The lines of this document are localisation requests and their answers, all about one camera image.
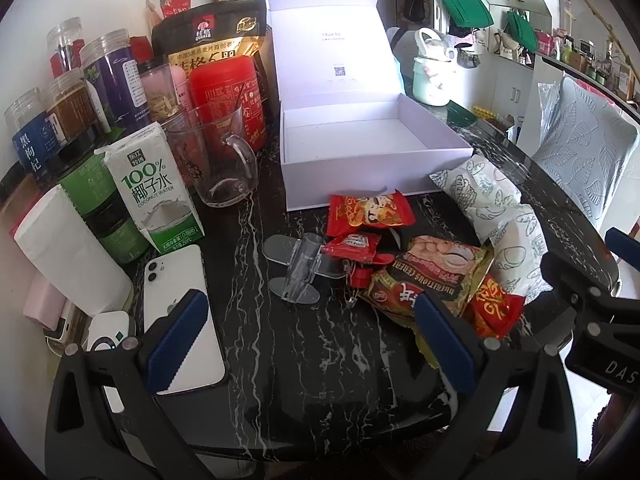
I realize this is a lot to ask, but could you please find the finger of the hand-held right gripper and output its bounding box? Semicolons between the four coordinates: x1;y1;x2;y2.
605;227;640;291
540;250;632;323

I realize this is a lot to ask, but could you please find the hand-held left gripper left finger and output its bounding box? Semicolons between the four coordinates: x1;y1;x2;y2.
45;289;211;480

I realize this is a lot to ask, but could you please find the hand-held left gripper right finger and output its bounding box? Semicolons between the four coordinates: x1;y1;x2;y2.
414;293;587;480

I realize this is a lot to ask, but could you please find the small red gold candy packet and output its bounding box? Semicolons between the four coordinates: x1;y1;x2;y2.
470;277;526;339

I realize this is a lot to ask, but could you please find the white leaf-print packet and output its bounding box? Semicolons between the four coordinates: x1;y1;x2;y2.
472;202;549;306
429;155;523;223

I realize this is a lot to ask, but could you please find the brown cereal sachet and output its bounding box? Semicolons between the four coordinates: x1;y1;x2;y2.
357;236;496;366

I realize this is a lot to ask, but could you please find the red heart keychain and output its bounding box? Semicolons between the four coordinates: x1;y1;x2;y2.
348;254;396;289

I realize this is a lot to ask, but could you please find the red ketchup sachet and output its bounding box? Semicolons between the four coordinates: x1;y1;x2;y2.
322;232;383;265

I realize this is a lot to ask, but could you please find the clear acrylic stand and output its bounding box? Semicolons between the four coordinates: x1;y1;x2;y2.
263;233;351;306

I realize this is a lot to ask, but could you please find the red gold snack packet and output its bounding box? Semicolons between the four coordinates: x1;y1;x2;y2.
327;190;417;238

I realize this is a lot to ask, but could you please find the white gift box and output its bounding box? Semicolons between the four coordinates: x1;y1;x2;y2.
266;0;475;213

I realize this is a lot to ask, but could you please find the person's right hand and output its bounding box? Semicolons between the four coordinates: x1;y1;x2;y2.
602;392;640;441

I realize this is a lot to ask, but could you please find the white smartphone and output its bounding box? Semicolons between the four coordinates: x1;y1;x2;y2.
143;244;227;395

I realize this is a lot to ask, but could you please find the white round-cornered device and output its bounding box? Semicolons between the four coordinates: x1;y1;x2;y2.
82;311;136;353

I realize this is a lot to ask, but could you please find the leaf-pattern chair cover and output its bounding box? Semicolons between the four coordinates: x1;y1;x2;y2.
517;76;640;241

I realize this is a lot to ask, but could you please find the small dark green jar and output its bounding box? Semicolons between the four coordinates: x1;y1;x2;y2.
85;192;151;266

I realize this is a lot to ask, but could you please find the white paper towel roll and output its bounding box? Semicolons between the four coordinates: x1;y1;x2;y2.
14;184;133;317

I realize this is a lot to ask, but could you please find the pink box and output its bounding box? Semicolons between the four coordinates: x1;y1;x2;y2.
23;272;68;331

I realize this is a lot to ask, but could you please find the coconut water carton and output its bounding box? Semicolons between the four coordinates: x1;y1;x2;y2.
95;121;206;253

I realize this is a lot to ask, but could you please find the clear plastic bag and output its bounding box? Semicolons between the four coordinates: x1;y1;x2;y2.
537;80;563;117

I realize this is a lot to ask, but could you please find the glass mug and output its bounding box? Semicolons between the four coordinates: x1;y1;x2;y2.
165;101;260;208

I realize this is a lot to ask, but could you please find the green label dark jar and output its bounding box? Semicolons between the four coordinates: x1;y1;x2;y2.
50;130;136;216

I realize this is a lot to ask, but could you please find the shelf of small bottles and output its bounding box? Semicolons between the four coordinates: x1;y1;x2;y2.
537;22;640;106

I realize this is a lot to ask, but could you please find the white cabinet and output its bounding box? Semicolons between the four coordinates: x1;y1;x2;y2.
482;52;533;133

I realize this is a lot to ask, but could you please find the brown jar with black lid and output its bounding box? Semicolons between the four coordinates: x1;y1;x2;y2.
0;160;48;248

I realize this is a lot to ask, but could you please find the white handbag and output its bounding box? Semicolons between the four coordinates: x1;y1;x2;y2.
492;27;521;61

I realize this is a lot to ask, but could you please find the blue label plastic jar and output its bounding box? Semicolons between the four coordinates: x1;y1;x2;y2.
4;87;68;186

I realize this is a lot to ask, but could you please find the clear jar of yellow slices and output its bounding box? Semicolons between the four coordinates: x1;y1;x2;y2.
139;60;183;121

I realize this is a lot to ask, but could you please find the mint green kettle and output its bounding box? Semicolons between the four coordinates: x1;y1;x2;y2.
412;27;458;107

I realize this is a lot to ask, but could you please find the pink bottle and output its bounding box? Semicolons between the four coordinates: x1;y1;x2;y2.
170;62;193;111

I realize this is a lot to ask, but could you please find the red tin canister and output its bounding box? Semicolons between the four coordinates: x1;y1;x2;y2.
188;55;266;153

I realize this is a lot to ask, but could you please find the brown label plastic jar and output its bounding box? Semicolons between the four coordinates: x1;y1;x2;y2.
47;67;113;143

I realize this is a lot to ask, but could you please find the purple label plastic jar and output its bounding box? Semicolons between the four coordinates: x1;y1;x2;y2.
80;29;151;126

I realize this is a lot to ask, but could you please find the dark brown box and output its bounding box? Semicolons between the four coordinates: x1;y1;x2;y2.
255;25;281;126

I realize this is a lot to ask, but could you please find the green tote bag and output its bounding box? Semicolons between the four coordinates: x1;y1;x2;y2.
440;0;493;26

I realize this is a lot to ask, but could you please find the red foil bag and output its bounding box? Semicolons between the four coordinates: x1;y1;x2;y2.
129;35;156;76

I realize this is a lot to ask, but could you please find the black oat bag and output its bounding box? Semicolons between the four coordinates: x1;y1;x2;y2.
151;0;273;111

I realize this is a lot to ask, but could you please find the clear jar with red contents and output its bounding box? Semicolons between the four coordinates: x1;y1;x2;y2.
46;16;86;78

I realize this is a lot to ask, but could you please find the red goji packet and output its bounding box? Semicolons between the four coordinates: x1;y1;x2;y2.
160;0;193;21

